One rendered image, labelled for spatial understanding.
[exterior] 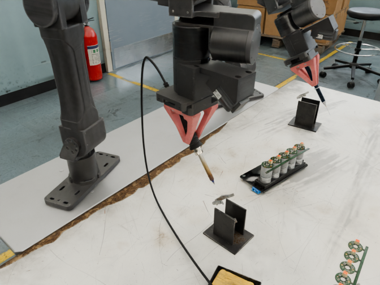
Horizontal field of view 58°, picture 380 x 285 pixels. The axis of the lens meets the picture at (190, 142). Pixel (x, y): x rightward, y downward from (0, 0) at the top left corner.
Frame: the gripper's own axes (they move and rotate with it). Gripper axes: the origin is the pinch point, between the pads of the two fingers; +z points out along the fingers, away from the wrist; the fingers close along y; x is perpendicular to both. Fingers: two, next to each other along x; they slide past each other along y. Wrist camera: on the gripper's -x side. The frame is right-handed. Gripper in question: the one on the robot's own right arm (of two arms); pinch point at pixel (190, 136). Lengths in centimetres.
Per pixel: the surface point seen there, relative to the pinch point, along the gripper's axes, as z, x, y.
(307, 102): 11, 1, 51
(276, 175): 14.6, -8.2, 18.9
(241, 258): 17.6, -14.6, -2.7
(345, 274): 17.3, -29.2, 6.2
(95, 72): 84, 238, 128
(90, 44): 58, 239, 127
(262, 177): 14.3, -6.8, 15.6
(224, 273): 16.1, -15.1, -8.1
